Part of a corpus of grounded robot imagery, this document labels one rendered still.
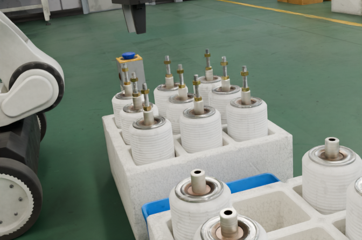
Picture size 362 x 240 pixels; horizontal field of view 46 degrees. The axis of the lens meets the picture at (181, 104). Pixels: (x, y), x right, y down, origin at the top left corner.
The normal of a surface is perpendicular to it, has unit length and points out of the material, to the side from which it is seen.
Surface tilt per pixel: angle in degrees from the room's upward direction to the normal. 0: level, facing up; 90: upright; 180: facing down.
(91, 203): 0
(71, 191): 0
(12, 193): 90
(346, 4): 90
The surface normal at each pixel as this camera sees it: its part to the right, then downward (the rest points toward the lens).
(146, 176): 0.30, 0.28
